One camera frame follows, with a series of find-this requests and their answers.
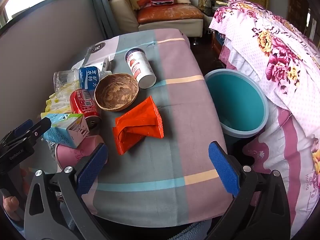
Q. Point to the orange seat cushion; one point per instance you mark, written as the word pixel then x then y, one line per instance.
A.
pixel 170 12

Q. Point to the grey blue curtain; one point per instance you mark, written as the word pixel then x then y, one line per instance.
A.
pixel 102 10

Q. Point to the blue plastic bin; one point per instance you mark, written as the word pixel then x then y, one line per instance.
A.
pixel 235 100

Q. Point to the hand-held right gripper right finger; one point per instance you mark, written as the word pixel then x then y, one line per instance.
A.
pixel 223 170

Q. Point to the white yogurt cup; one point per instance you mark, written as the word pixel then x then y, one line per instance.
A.
pixel 141 70

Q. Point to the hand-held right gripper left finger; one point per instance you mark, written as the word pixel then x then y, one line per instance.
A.
pixel 92 170

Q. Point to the yellow and white wrapper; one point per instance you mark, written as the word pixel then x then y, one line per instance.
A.
pixel 56 106

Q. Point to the blue and white milk carton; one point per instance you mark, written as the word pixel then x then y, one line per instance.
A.
pixel 60 130

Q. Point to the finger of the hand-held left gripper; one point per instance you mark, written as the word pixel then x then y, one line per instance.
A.
pixel 23 127
pixel 37 130

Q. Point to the cream leather sofa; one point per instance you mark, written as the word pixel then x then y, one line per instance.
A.
pixel 125 15

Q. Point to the person's left hand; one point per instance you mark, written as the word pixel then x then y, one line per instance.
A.
pixel 10 202

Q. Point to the dark wooden door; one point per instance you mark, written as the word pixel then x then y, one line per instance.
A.
pixel 297 5

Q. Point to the orange snack packet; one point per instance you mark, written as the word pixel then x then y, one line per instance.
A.
pixel 140 122

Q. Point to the blue label water bottle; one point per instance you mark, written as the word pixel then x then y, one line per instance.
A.
pixel 87 77

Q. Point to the plaid tablecloth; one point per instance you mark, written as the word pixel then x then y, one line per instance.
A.
pixel 175 130

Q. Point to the pink bowl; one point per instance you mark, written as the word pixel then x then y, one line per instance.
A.
pixel 72 155

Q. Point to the red soda can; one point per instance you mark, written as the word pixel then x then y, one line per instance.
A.
pixel 81 102

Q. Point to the brown coconut shell bowl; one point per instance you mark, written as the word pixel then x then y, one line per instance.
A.
pixel 116 92

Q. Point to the white plastic packet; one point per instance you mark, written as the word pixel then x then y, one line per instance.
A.
pixel 80 63

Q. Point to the grey panel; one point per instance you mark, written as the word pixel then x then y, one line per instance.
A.
pixel 37 45

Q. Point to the pink floral bedsheet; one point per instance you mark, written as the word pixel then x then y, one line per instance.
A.
pixel 287 80

